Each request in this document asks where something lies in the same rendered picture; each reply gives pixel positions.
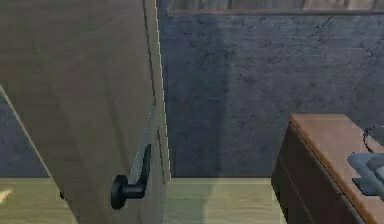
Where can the tan wooden room door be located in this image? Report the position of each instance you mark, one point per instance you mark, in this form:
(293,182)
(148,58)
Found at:
(76,100)

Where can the brown wooden desk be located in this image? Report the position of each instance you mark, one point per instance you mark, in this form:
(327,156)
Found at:
(320,166)

